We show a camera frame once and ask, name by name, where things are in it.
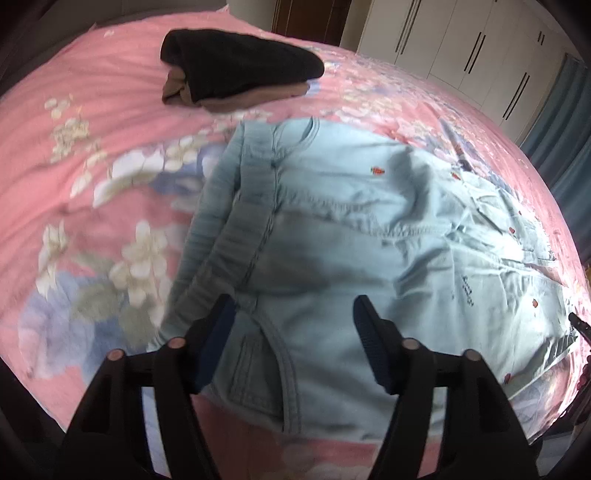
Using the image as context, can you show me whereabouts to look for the light blue denim pants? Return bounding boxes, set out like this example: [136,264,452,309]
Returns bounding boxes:
[155,118,574,442]

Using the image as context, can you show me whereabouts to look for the blue curtain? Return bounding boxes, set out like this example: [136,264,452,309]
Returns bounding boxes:
[519,52,591,227]

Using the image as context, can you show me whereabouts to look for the pink floral bed sheet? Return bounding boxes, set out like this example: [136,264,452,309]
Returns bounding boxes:
[0,10,591,480]

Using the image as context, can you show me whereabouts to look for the black folded garment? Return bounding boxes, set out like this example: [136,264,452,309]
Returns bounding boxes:
[160,29,325,102]

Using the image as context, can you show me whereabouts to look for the dark wooden door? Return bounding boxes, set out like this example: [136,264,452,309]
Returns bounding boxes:
[271,0,352,46]

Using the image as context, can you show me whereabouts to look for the white wardrobe with black handles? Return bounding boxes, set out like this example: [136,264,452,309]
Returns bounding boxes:
[358,0,576,144]

